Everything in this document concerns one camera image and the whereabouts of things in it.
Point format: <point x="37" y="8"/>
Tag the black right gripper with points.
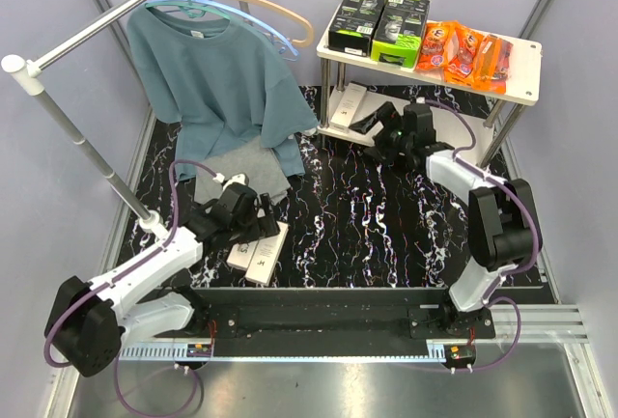
<point x="389" y="118"/>

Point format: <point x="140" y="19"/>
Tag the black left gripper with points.
<point x="264" y="227"/>

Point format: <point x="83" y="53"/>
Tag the white Harry's box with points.
<point x="265" y="257"/>
<point x="241" y="254"/>

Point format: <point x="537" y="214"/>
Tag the long white cosmetic box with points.
<point x="347" y="103"/>

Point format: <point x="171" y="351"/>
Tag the orange snack packet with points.
<point x="460" y="68"/>
<point x="437" y="47"/>
<point x="491" y="68"/>

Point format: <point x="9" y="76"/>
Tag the black green razor box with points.
<point x="399" y="34"/>

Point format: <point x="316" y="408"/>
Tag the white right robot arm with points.
<point x="502" y="223"/>

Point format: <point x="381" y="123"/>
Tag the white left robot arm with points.
<point x="92" y="321"/>

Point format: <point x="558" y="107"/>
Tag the black razor box on shelf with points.
<point x="352" y="28"/>

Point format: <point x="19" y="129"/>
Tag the white two-tier shelf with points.
<point x="492" y="132"/>

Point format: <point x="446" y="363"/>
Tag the grey folded cloth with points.
<point x="258" y="164"/>

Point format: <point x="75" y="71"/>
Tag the black marble pattern mat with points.
<point x="352" y="223"/>

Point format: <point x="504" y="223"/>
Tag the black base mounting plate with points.
<point x="330" y="324"/>

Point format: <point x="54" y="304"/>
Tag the teal t-shirt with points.
<point x="223" y="82"/>

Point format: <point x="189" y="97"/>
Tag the blue plastic hanger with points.
<point x="241" y="17"/>

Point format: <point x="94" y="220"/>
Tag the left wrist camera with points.
<point x="226" y="182"/>

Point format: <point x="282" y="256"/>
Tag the white slotted cable duct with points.
<point x="168" y="351"/>

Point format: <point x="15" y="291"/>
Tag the aluminium rail frame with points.
<point x="540" y="324"/>

